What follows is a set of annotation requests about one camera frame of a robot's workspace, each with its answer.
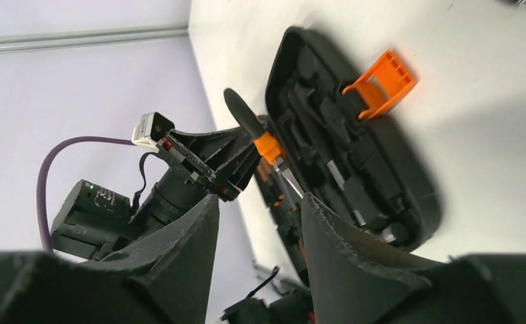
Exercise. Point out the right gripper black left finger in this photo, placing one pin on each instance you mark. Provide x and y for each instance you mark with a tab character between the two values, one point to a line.
163	278

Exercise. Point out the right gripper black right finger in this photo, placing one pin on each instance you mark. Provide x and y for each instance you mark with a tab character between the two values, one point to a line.
354	277

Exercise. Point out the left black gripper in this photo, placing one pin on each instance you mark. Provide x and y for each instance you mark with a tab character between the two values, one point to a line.
220	163

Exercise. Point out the orange handled pliers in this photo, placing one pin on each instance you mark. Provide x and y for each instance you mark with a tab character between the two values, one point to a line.
266	144

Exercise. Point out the black plastic tool case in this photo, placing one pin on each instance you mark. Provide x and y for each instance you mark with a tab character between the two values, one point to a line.
308	59

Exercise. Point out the hammer with black handle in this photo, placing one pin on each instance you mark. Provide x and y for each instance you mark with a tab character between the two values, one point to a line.
353	162

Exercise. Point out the flat screwdriver in case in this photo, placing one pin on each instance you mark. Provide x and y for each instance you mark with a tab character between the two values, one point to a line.
280	202

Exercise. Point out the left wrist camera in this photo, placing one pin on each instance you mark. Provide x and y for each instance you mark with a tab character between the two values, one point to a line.
151	128

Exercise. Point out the aluminium frame rail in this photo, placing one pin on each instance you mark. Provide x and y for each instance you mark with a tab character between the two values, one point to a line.
88	38

